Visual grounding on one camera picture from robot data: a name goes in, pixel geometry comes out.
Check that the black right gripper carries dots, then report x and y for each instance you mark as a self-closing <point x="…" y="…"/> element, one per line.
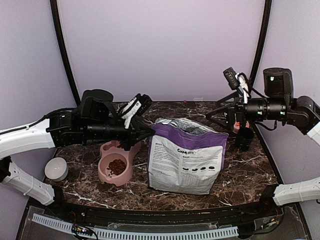
<point x="239" y="108"/>

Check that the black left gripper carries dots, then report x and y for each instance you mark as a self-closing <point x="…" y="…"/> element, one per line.
<point x="134" y="134"/>

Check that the purple white pet food bag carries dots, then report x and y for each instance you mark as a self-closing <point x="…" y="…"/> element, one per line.
<point x="185" y="156"/>

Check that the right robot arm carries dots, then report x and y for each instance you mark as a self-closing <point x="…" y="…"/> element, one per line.
<point x="301" y="115"/>

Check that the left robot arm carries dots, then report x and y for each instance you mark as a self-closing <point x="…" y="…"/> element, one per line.
<point x="61" y="129"/>

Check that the pink double pet bowl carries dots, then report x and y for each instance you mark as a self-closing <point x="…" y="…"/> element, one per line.
<point x="109" y="152"/>

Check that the red patterned bowl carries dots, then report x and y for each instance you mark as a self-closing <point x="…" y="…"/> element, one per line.
<point x="237" y="126"/>

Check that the dark green cup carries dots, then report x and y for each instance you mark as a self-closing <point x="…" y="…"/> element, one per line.
<point x="244" y="138"/>

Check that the white grey ceramic bowl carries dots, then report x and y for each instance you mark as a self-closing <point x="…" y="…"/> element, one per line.
<point x="56" y="169"/>

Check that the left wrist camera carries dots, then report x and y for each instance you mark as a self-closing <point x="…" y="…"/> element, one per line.
<point x="97" y="105"/>

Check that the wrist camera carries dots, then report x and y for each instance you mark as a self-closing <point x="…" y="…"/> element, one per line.
<point x="97" y="105"/>
<point x="276" y="82"/>

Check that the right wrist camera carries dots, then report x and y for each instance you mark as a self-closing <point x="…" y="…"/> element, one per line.
<point x="276" y="82"/>

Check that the black front table rail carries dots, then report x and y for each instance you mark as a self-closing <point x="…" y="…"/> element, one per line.
<point x="241" y="214"/>

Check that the grey slotted cable duct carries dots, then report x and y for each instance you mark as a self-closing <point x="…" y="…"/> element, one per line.
<point x="119" y="231"/>

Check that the black left frame post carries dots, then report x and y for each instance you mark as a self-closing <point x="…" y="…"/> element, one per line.
<point x="63" y="50"/>

